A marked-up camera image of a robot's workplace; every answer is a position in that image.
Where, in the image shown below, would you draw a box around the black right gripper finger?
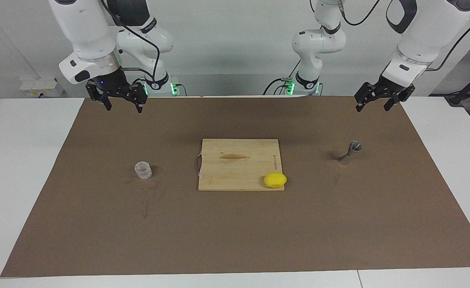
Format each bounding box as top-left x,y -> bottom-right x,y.
86,80 -> 112,111
128,83 -> 148,114

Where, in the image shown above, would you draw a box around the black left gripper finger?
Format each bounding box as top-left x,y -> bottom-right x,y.
384,84 -> 415,112
355,82 -> 379,112

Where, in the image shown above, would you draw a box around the metal jigger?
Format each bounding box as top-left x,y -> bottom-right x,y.
338,141 -> 362,165

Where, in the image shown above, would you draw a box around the clear glass cup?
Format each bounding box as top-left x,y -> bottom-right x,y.
134,161 -> 152,180

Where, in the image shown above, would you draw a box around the black stand leg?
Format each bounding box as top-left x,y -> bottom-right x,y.
445,64 -> 470,106

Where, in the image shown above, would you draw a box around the wooden cutting board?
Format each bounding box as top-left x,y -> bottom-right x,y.
195,139 -> 285,192

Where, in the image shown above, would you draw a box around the yellow lemon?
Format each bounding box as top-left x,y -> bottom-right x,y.
264,172 -> 288,188

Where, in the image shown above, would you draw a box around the brown table mat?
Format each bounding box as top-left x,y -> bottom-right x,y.
1,96 -> 470,277

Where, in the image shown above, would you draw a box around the white wall socket box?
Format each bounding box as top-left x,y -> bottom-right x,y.
20,78 -> 64,98

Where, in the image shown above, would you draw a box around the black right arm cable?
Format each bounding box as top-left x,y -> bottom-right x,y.
100,0 -> 161,80

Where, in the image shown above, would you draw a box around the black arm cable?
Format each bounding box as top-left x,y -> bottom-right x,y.
309,0 -> 470,72
100,0 -> 161,80

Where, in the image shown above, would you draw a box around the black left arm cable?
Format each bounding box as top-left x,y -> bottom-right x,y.
309,0 -> 470,72

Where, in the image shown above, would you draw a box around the black base power cables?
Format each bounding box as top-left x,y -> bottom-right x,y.
264,56 -> 301,96

